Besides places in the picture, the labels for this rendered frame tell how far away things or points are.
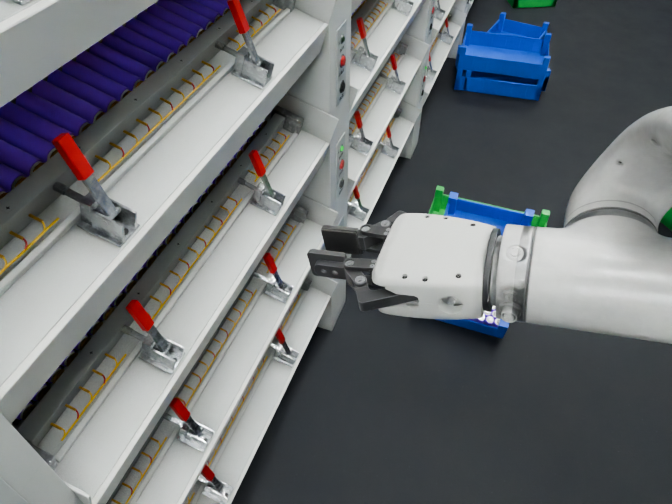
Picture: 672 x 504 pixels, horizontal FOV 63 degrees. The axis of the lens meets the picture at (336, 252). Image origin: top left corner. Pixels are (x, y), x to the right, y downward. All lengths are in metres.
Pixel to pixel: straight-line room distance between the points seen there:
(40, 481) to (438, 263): 0.36
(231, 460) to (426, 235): 0.60
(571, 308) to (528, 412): 0.77
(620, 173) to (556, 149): 1.40
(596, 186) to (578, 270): 0.10
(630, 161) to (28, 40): 0.44
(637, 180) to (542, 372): 0.82
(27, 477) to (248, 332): 0.46
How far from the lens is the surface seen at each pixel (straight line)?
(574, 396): 1.28
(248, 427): 1.01
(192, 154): 0.56
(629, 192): 0.53
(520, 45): 2.27
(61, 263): 0.47
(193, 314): 0.66
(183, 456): 0.79
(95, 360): 0.61
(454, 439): 1.16
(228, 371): 0.84
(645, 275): 0.47
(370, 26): 1.22
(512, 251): 0.47
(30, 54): 0.38
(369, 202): 1.37
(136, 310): 0.58
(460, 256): 0.49
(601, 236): 0.49
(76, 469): 0.60
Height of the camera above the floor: 1.03
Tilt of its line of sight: 46 degrees down
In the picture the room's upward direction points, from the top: straight up
